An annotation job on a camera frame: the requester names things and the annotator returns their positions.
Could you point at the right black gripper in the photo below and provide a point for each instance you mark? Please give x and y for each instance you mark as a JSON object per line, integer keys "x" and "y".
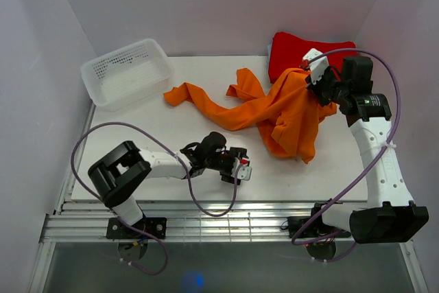
{"x": 328, "y": 73}

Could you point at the white plastic basket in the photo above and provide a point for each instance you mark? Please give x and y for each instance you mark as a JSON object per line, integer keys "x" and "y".
{"x": 127, "y": 75}

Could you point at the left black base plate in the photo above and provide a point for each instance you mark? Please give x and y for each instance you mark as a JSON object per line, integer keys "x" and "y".
{"x": 153, "y": 226}

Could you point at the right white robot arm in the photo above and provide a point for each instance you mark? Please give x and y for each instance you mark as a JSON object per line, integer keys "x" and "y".
{"x": 390, "y": 214}

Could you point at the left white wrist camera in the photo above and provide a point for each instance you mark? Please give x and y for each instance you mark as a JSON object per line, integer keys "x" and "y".
{"x": 243, "y": 170}

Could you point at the aluminium rail frame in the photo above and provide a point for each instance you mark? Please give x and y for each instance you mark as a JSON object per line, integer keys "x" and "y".
{"x": 277, "y": 189}

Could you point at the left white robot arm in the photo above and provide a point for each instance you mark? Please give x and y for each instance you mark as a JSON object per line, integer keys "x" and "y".
{"x": 118, "y": 174}

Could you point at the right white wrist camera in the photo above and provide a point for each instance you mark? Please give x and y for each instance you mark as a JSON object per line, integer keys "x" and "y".
{"x": 315, "y": 64}

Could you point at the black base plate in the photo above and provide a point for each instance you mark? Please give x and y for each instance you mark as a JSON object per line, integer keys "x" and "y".
{"x": 153, "y": 226}
{"x": 314, "y": 230}

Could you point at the orange trousers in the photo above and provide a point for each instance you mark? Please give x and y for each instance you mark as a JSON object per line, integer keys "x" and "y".
{"x": 287, "y": 117}

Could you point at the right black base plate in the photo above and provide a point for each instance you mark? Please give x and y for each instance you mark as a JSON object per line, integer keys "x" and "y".
{"x": 314, "y": 230}

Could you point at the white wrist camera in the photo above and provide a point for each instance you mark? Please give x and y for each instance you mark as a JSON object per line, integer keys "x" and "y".
{"x": 315, "y": 64}
{"x": 243, "y": 170}

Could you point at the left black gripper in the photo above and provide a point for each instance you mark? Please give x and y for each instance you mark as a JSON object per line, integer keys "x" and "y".
{"x": 233, "y": 153}

